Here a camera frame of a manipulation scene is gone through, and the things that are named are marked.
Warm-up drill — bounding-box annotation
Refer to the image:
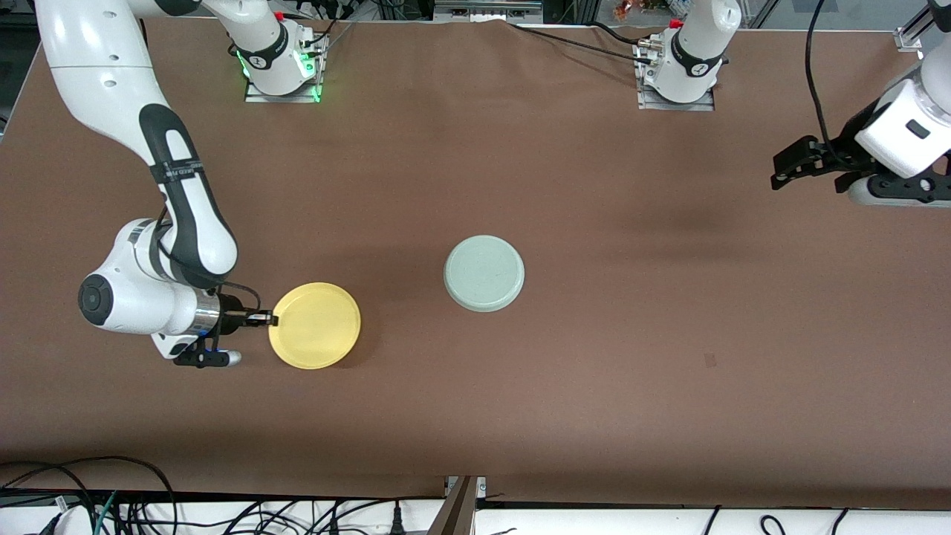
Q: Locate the long black base cable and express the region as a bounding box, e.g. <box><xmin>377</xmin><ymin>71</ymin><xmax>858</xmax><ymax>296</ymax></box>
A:
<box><xmin>508</xmin><ymin>22</ymin><xmax>656</xmax><ymax>66</ymax></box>

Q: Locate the yellow plate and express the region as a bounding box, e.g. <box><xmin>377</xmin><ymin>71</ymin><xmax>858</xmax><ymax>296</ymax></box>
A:
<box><xmin>267</xmin><ymin>281</ymin><xmax>363</xmax><ymax>371</ymax></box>

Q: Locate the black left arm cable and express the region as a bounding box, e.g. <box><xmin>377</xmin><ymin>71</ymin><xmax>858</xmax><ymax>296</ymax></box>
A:
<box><xmin>807</xmin><ymin>0</ymin><xmax>842</xmax><ymax>166</ymax></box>

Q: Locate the grey metal rail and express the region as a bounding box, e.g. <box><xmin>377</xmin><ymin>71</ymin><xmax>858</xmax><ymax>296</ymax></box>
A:
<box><xmin>433</xmin><ymin>0</ymin><xmax>545</xmax><ymax>22</ymax></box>

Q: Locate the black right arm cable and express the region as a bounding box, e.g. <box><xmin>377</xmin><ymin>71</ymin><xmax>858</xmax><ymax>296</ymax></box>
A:
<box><xmin>152</xmin><ymin>208</ymin><xmax>263</xmax><ymax>314</ymax></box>

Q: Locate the aluminium profile beam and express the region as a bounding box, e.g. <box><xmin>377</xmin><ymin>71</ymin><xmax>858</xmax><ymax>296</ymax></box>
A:
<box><xmin>426</xmin><ymin>476</ymin><xmax>480</xmax><ymax>535</ymax></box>

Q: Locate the pale green plate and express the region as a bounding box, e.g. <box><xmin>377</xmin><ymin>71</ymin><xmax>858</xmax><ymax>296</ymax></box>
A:
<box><xmin>443</xmin><ymin>234</ymin><xmax>527</xmax><ymax>314</ymax></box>

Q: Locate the small looping black cable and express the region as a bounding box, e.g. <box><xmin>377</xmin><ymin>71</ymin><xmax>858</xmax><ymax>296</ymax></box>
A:
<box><xmin>0</xmin><ymin>480</ymin><xmax>96</xmax><ymax>535</ymax></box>

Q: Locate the short black base cable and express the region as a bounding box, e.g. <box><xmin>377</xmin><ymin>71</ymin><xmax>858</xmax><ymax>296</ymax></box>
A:
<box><xmin>585</xmin><ymin>20</ymin><xmax>646</xmax><ymax>45</ymax></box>

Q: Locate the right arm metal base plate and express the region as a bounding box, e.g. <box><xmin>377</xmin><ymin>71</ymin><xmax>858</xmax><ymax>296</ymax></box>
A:
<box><xmin>244</xmin><ymin>33</ymin><xmax>323</xmax><ymax>104</ymax></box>

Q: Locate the large looping black cable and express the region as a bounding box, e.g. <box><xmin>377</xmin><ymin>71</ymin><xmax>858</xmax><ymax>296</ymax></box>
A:
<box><xmin>0</xmin><ymin>455</ymin><xmax>178</xmax><ymax>535</ymax></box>

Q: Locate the green cable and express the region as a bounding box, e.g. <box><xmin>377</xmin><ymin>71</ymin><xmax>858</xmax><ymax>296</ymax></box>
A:
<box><xmin>94</xmin><ymin>490</ymin><xmax>120</xmax><ymax>535</ymax></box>

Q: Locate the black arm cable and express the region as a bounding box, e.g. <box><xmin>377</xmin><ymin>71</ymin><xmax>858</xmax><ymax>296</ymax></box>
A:
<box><xmin>152</xmin><ymin>208</ymin><xmax>263</xmax><ymax>314</ymax></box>
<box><xmin>807</xmin><ymin>0</ymin><xmax>842</xmax><ymax>166</ymax></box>

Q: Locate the brown table cover cloth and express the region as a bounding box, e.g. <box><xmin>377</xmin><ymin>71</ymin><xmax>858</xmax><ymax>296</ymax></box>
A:
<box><xmin>0</xmin><ymin>15</ymin><xmax>951</xmax><ymax>510</ymax></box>

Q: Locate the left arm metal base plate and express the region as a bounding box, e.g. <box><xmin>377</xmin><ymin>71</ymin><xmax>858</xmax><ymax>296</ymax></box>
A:
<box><xmin>637</xmin><ymin>41</ymin><xmax>716</xmax><ymax>113</ymax></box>

